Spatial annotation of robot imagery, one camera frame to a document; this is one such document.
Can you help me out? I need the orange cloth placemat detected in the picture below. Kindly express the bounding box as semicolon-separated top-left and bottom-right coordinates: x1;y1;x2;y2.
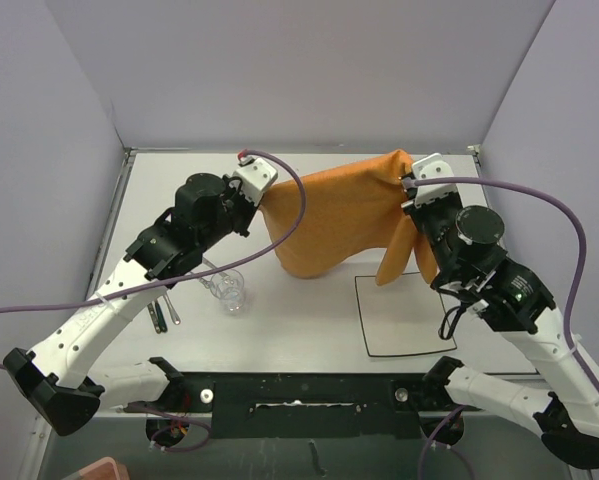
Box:
275;150;438;286

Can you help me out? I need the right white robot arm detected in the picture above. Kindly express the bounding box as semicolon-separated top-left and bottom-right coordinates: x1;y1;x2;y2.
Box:
402;188;599;470

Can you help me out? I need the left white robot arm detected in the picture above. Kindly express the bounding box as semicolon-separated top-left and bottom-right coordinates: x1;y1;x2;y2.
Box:
3;169;273;436

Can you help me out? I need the silver knife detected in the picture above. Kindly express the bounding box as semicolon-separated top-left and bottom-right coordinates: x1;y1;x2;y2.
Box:
201;256;238;289

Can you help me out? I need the silver fork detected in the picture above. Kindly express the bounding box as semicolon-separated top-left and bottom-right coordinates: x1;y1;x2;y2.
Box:
198;277;214;291

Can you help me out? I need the clear plastic cup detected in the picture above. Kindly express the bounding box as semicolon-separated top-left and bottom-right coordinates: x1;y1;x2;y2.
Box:
210;269;245;315

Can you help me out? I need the white square plate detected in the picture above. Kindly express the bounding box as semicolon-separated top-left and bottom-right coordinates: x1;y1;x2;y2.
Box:
355;273;457;358

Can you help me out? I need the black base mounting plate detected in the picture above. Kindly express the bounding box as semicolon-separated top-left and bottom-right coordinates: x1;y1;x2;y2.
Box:
122;371;483;441

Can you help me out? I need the pink box corner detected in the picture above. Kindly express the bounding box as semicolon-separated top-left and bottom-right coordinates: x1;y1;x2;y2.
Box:
77;457;130;480

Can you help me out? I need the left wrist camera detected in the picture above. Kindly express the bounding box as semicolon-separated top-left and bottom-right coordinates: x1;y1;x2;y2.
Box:
233;153;278;206

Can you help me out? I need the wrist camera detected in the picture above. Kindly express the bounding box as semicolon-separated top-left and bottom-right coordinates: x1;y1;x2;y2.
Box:
233;153;278;206
401;153;458;209

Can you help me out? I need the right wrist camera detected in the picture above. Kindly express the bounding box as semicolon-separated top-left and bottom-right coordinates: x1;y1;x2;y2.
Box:
401;153;458;209

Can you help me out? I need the green handled utensil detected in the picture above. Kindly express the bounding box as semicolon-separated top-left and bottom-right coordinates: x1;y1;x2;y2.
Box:
147;301;168;334

